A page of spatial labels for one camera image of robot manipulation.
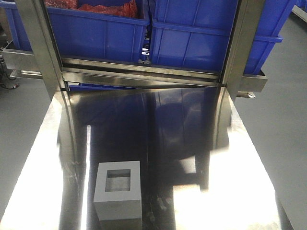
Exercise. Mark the blue plastic bin right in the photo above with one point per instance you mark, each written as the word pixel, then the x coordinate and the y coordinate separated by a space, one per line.
pixel 194 34

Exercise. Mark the stainless steel rack frame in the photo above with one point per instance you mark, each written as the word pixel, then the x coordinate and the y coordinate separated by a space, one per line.
pixel 44 61

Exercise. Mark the blue bin far left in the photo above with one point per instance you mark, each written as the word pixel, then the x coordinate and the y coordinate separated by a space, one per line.
pixel 16 26

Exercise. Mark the red mesh bag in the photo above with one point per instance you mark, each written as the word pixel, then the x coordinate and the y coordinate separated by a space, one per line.
pixel 128 9

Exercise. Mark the blue bin with red contents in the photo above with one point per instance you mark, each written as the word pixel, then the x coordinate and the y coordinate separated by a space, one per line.
pixel 96 35

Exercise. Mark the gray hollow square base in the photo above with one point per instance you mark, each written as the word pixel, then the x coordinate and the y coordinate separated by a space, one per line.
pixel 117 193

